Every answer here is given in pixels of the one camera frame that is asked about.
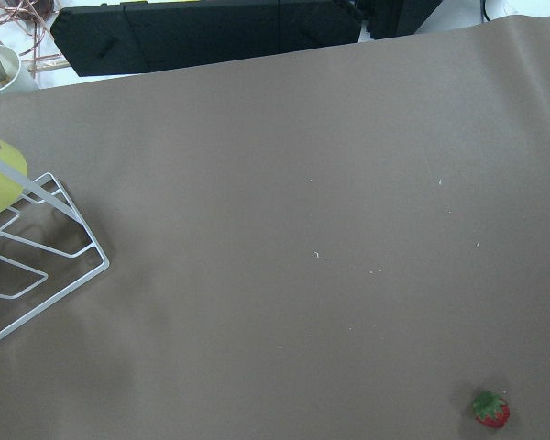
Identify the paper cup with whisk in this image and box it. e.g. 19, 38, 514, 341
0, 45, 39, 96

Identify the black tripod case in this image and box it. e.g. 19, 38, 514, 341
50, 0, 439, 77

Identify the red strawberry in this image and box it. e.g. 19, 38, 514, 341
471, 390, 511, 429

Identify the white wire cup rack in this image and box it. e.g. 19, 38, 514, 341
0, 160, 110, 341

